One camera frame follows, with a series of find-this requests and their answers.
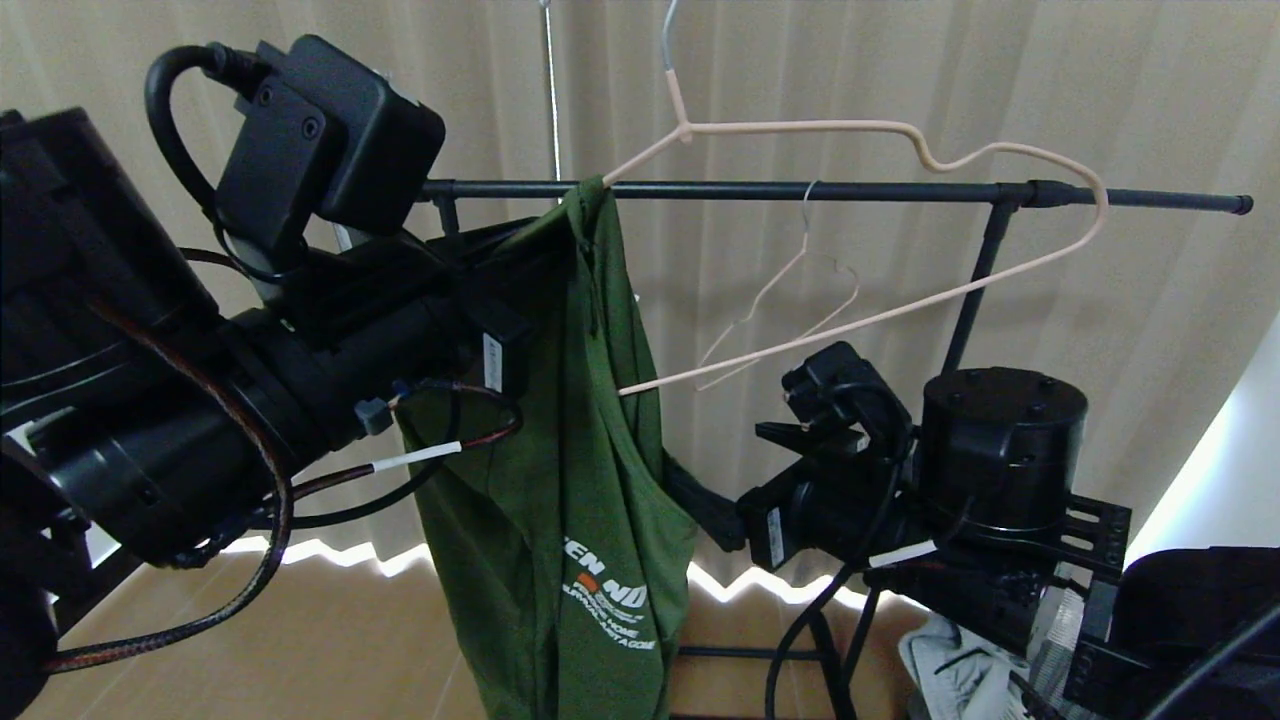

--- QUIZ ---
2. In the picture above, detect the pink clothes hanger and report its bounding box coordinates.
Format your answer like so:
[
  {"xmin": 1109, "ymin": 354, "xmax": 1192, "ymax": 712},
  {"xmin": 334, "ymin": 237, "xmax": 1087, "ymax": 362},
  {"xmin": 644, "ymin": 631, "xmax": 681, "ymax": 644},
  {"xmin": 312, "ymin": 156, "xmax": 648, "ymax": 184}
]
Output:
[
  {"xmin": 695, "ymin": 182, "xmax": 861, "ymax": 391},
  {"xmin": 600, "ymin": 0, "xmax": 1109, "ymax": 398}
]

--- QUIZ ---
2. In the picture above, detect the beige curtain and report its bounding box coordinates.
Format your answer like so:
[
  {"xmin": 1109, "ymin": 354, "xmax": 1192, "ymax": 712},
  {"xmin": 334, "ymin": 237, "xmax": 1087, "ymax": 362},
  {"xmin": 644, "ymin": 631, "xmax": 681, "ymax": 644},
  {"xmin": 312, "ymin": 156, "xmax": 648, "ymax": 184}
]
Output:
[{"xmin": 0, "ymin": 0, "xmax": 1280, "ymax": 601}]

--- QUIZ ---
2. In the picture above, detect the black clothes rack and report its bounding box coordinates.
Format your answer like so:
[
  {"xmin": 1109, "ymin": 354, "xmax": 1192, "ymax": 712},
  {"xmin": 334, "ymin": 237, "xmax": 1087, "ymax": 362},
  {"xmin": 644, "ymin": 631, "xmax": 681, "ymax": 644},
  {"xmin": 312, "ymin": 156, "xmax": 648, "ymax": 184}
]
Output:
[{"xmin": 420, "ymin": 178, "xmax": 1253, "ymax": 720}]

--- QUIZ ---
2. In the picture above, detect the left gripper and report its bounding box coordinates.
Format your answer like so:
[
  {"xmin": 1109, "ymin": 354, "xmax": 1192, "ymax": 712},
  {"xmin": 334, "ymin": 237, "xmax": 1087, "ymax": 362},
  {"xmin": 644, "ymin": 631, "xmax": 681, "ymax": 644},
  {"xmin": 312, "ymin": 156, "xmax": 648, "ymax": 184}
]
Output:
[{"xmin": 45, "ymin": 295, "xmax": 536, "ymax": 566}]

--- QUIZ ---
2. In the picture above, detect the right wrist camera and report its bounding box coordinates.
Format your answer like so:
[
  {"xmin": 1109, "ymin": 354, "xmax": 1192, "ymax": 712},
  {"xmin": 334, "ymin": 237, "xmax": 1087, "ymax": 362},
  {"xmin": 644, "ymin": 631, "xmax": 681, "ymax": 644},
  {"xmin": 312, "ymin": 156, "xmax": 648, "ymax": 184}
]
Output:
[{"xmin": 755, "ymin": 342, "xmax": 913, "ymax": 461}]

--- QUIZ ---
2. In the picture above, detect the pale grey garment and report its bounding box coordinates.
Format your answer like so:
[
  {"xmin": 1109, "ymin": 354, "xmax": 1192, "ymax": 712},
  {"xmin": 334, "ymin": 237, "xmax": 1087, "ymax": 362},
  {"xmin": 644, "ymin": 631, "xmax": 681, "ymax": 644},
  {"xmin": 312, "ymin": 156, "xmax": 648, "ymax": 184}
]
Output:
[{"xmin": 898, "ymin": 612, "xmax": 1031, "ymax": 720}]

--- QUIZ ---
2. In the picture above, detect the green printed t-shirt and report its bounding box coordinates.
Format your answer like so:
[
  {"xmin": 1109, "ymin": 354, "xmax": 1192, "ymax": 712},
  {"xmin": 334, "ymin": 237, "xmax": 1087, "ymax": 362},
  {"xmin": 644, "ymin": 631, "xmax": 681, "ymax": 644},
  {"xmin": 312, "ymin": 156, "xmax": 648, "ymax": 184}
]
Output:
[{"xmin": 395, "ymin": 178, "xmax": 701, "ymax": 720}]

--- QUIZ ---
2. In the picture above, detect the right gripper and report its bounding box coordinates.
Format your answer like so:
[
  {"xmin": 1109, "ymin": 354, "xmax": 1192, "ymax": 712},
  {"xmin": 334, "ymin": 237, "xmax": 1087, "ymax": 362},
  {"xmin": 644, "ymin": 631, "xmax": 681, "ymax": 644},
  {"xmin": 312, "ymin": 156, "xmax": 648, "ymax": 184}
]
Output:
[{"xmin": 660, "ymin": 440, "xmax": 926, "ymax": 573}]

